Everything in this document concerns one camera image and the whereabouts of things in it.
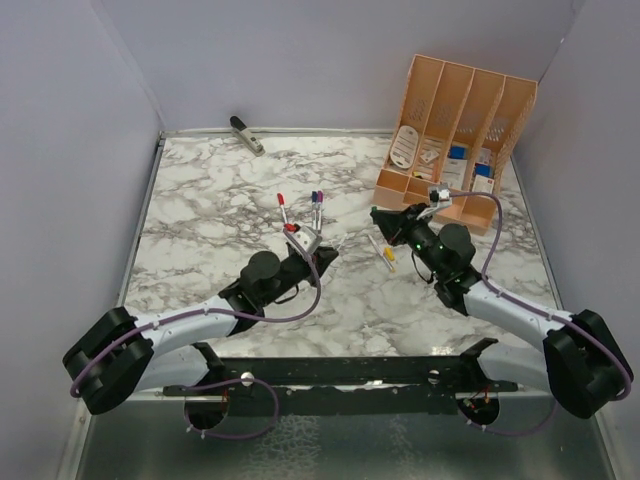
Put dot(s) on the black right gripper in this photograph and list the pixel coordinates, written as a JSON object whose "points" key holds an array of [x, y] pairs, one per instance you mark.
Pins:
{"points": [[396, 224]]}

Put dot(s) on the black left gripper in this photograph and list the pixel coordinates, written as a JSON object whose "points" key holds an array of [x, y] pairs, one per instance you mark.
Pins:
{"points": [[322, 258]]}

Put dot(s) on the white pen red ink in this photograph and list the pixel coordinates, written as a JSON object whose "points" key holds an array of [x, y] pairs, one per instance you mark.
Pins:
{"points": [[284, 214]]}

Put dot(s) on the white pen purple ink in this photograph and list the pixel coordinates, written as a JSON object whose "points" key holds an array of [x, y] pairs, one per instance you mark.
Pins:
{"points": [[319, 217]]}

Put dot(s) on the white pen blue ink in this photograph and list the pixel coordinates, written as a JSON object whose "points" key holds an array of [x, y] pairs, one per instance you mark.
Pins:
{"points": [[314, 217]]}

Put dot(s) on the white pen green ink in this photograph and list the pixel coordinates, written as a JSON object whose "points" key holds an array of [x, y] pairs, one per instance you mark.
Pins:
{"points": [[337, 244]]}

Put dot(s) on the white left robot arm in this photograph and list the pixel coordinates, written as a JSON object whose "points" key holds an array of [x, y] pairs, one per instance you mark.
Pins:
{"points": [[111, 360]]}

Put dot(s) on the yellow pen cap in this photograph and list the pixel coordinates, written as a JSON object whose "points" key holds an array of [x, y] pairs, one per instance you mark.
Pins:
{"points": [[388, 253]]}

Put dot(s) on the white pen yellow ink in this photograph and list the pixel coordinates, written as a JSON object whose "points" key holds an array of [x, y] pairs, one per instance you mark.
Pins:
{"points": [[381, 254]]}

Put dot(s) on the white oval perforated item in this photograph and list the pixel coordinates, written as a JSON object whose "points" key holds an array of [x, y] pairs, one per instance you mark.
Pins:
{"points": [[404, 147]]}

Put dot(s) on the peach desk organizer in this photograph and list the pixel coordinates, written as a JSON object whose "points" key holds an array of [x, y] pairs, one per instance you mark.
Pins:
{"points": [[469, 121]]}

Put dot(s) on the black grey stapler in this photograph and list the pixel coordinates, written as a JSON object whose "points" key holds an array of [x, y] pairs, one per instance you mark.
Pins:
{"points": [[245, 136]]}

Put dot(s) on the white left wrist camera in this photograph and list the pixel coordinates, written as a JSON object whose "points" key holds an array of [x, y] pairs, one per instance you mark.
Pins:
{"points": [[302, 238]]}

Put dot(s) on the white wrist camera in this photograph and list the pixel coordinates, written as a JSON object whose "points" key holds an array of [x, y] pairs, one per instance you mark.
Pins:
{"points": [[439, 198], [302, 238]]}

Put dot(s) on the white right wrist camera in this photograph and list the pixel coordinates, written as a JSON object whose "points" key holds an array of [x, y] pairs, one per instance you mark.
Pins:
{"points": [[439, 198]]}

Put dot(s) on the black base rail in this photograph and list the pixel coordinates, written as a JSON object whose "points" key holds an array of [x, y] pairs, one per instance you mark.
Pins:
{"points": [[339, 386]]}

